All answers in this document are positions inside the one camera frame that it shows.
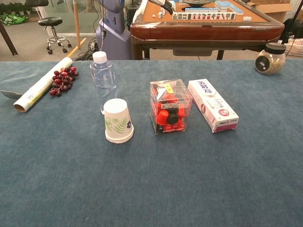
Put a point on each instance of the blue table cloth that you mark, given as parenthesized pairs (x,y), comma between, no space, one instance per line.
(151,177)

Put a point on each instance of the white cling film roll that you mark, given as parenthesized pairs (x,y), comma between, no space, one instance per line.
(42,85)

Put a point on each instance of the brown mahjong table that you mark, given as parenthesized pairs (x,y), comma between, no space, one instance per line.
(201,33)

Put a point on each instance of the dark red grape bunch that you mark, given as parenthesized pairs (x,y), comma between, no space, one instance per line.
(62,80)

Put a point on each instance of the wooden pole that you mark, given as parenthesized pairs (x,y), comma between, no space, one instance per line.
(77,23)

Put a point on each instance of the green fabric pile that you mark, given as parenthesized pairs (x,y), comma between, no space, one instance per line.
(11,19)

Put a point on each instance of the clear plastic water bottle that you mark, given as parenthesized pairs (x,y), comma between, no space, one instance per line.
(103,78)

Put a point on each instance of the metal spoon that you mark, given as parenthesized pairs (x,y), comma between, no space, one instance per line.
(10,94)

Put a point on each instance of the black swivel stool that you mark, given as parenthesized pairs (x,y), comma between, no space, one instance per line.
(53,22)

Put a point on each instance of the stack of blue mahjong tiles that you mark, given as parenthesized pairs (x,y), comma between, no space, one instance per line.
(201,10)

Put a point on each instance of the black tripod stand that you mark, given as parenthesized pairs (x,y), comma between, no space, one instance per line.
(289,30)

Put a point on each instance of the white toothpaste box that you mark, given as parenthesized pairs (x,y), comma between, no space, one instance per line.
(213,104)

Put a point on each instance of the row of mahjong tiles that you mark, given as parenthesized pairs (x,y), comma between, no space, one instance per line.
(203,16)

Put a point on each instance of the cardboard box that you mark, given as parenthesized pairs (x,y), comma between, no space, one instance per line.
(270,8)

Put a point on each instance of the upturned white paper cup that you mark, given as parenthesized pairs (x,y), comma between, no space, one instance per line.
(118,123)

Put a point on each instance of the clear box with red contents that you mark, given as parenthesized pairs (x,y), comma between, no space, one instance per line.
(170,111)

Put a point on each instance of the glass jar with black lid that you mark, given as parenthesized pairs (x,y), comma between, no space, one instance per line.
(271,61)

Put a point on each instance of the single white mahjong tile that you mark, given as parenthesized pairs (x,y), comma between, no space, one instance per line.
(247,18)

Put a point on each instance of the white plastic basket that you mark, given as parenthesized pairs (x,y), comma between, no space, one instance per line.
(294,48)

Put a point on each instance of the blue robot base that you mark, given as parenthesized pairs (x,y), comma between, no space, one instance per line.
(113,30)

